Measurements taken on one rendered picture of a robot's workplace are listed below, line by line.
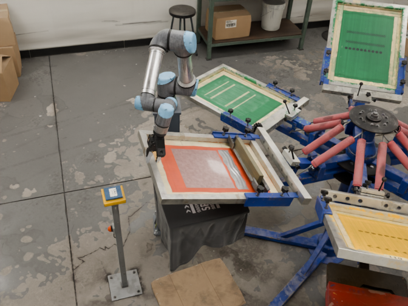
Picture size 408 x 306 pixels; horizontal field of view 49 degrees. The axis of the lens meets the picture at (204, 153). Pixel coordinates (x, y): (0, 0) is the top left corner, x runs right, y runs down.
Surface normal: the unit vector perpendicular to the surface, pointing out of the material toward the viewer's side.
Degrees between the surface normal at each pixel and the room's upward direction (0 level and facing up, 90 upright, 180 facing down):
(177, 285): 3
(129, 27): 90
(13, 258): 0
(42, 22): 90
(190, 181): 15
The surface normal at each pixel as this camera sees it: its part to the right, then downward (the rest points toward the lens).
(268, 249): 0.04, -0.76
